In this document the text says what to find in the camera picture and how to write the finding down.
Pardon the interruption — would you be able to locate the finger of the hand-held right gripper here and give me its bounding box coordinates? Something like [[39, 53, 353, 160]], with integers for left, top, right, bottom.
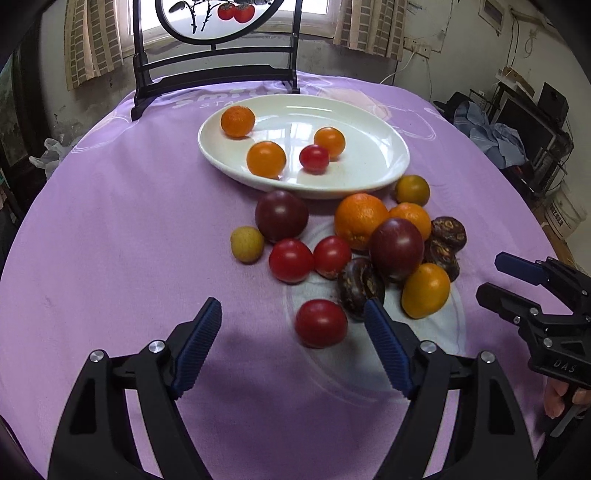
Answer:
[[494, 252, 591, 319], [475, 282, 544, 329]]

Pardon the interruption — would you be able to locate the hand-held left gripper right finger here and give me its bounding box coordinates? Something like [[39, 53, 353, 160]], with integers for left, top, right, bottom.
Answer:
[[363, 298, 539, 480]]

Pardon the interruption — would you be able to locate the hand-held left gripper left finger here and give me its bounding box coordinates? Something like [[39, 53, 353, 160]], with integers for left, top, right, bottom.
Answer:
[[47, 296, 223, 480]]

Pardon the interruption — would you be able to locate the oval orange yellow tomato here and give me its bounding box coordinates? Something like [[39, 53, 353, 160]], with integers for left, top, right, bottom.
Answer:
[[401, 263, 451, 319]]

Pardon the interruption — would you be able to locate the dark purple tomato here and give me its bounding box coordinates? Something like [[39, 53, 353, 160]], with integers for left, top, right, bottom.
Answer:
[[368, 218, 426, 283], [255, 189, 310, 243]]

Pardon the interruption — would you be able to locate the small yellow longan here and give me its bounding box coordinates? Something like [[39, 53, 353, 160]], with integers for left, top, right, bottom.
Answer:
[[230, 226, 266, 264]]

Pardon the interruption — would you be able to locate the bumpy orange mandarin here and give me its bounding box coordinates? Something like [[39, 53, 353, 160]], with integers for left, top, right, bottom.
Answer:
[[220, 105, 256, 139], [388, 202, 432, 241]]

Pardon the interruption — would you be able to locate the large orange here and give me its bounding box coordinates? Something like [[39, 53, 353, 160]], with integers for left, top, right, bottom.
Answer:
[[334, 192, 389, 251]]

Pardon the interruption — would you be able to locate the white oval plate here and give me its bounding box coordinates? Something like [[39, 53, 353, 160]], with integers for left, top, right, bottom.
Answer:
[[198, 95, 411, 200]]

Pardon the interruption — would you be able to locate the person's right hand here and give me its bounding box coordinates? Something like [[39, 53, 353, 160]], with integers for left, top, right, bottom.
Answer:
[[544, 378, 591, 419]]

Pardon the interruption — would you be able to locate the white bucket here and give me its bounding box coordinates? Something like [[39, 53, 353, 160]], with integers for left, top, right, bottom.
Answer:
[[545, 187, 587, 241]]

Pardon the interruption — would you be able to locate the metal rack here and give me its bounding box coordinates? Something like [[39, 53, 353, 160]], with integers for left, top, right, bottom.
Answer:
[[489, 78, 575, 199]]

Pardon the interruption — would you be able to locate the blue clothes pile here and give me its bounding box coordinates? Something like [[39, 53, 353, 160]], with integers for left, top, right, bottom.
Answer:
[[452, 99, 529, 169]]

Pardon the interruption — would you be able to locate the greenish orange fruit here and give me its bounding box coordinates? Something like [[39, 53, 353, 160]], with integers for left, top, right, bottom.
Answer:
[[394, 174, 431, 207]]

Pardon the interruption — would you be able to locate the purple tablecloth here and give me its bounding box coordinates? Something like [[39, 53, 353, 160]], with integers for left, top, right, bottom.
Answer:
[[0, 69, 573, 480]]

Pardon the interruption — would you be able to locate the black monitor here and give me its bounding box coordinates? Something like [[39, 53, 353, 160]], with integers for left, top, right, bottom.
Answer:
[[496, 95, 557, 158]]

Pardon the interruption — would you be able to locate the black speaker box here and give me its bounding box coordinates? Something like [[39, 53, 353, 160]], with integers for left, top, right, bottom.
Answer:
[[538, 82, 570, 123]]

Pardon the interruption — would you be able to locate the dark cloth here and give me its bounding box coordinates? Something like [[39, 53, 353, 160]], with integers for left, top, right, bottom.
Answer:
[[434, 91, 472, 123]]

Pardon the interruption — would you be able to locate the smooth round orange fruit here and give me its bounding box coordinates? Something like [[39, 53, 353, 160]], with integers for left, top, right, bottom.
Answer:
[[246, 141, 287, 179]]

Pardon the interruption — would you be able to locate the small red cherry tomato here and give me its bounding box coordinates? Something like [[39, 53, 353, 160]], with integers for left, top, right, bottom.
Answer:
[[298, 144, 330, 173]]

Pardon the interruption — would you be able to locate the small smooth orange fruit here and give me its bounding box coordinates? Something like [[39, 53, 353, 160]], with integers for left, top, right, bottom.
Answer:
[[313, 126, 346, 160]]

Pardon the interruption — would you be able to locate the white plastic bag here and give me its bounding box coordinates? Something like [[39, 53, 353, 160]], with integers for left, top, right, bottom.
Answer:
[[28, 137, 75, 182]]

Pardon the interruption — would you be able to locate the brick pattern curtain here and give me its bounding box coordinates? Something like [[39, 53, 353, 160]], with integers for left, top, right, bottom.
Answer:
[[64, 0, 124, 90], [332, 0, 407, 62]]

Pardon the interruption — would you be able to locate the window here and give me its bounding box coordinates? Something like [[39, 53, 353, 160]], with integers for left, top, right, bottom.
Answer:
[[134, 0, 335, 46]]

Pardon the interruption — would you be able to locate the white cable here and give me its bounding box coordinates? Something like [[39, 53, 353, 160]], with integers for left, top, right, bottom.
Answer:
[[379, 48, 416, 86]]

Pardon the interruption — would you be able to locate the white wall socket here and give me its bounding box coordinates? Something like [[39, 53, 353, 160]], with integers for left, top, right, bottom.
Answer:
[[403, 38, 432, 58]]

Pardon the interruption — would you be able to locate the white wall fuse box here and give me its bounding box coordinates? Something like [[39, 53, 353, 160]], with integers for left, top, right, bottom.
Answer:
[[478, 0, 504, 35]]

